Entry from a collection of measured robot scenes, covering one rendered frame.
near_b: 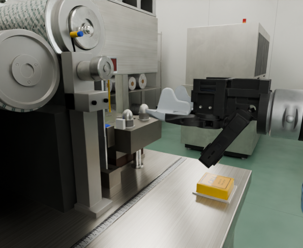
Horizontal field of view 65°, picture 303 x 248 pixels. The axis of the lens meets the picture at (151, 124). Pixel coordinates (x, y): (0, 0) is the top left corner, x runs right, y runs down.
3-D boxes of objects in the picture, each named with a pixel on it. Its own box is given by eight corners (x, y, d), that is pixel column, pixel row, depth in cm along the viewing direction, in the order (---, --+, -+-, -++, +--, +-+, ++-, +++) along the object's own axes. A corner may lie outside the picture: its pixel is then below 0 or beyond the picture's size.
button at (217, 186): (227, 201, 51) (227, 191, 50) (195, 192, 54) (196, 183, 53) (233, 187, 56) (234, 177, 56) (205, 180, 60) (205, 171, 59)
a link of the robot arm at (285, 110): (297, 133, 39) (297, 147, 32) (266, 129, 41) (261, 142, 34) (304, 87, 37) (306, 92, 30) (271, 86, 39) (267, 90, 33)
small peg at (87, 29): (89, 34, 41) (87, 25, 40) (77, 35, 42) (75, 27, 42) (95, 33, 42) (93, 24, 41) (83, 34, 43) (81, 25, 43)
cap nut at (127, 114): (129, 129, 58) (129, 111, 57) (117, 127, 60) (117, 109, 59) (137, 126, 61) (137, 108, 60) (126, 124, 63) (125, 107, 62)
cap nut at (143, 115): (146, 121, 67) (146, 105, 66) (135, 119, 68) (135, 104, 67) (152, 118, 70) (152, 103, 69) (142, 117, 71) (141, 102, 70)
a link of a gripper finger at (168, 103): (146, 86, 45) (194, 87, 42) (146, 116, 46) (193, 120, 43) (139, 87, 42) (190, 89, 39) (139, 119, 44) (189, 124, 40)
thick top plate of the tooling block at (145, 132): (131, 154, 58) (130, 130, 57) (31, 132, 78) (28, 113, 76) (161, 138, 71) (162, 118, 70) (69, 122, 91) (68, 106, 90)
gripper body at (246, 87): (203, 77, 45) (274, 78, 39) (201, 120, 47) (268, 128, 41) (188, 78, 38) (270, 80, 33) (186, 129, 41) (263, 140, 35)
